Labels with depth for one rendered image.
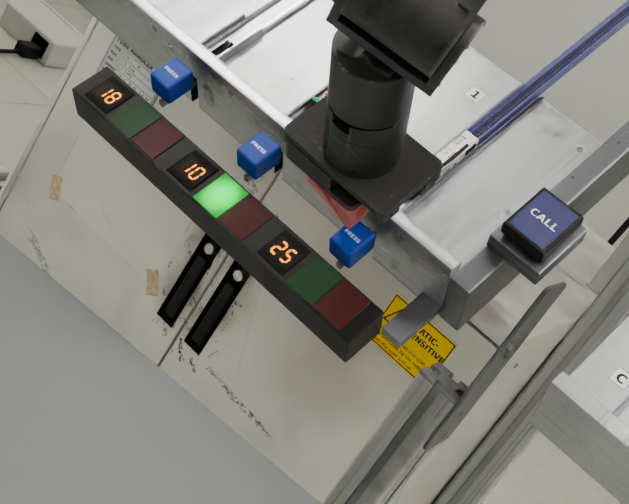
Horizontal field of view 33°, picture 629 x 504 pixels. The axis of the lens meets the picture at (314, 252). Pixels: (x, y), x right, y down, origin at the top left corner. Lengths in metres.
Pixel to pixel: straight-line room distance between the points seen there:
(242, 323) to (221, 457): 0.63
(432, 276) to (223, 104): 0.25
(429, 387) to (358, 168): 0.21
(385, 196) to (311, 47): 0.26
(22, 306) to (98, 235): 0.72
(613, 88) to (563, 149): 1.89
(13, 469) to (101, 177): 0.87
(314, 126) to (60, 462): 0.31
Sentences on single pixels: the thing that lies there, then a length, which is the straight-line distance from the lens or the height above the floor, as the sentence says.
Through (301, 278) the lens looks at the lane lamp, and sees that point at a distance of 0.84.
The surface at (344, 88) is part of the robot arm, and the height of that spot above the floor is 0.82.
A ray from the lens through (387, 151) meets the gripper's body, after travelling 0.73.
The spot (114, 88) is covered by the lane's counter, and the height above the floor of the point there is 0.66.
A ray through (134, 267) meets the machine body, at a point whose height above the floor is 0.35.
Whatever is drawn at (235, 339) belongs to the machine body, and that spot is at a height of 0.38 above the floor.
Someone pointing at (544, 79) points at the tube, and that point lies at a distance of 0.96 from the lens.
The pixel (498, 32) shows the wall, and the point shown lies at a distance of 2.93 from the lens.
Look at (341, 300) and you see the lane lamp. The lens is 0.83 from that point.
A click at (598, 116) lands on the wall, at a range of 2.83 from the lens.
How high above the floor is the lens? 0.97
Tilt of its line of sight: 21 degrees down
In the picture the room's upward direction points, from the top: 33 degrees clockwise
